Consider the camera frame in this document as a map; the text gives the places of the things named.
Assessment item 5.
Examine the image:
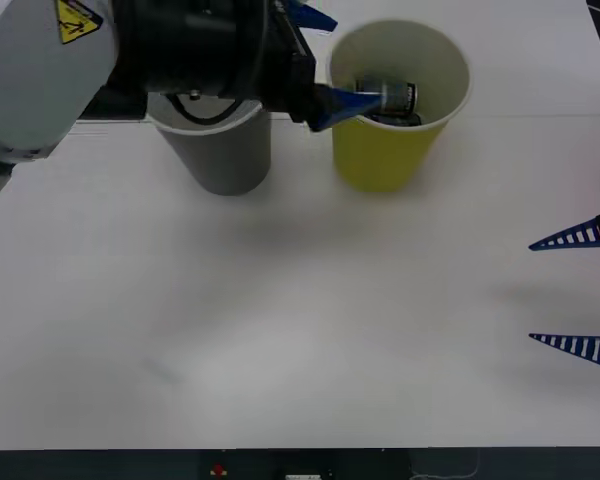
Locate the black drink can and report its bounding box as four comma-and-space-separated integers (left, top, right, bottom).
367, 112, 424, 127

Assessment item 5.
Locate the grey plastic waste bin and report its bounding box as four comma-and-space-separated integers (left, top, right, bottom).
144, 92, 274, 197

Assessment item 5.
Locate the silver drink can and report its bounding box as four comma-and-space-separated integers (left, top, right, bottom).
353, 74, 420, 117

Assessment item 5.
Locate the yellow-green plastic waste bin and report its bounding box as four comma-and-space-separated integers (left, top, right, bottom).
327, 18, 474, 195

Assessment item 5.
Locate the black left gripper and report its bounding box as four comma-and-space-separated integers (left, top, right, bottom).
262, 0, 387, 134

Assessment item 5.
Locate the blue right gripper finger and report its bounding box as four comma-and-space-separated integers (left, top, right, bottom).
528, 332, 600, 374
527, 206, 600, 252

